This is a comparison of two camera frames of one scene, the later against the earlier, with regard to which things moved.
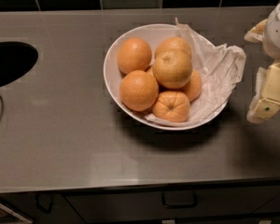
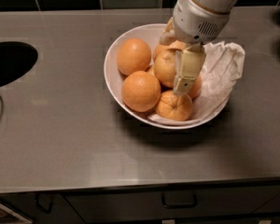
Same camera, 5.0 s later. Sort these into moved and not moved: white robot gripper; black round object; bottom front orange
Moved: white robot gripper
Not moved: bottom front orange; black round object
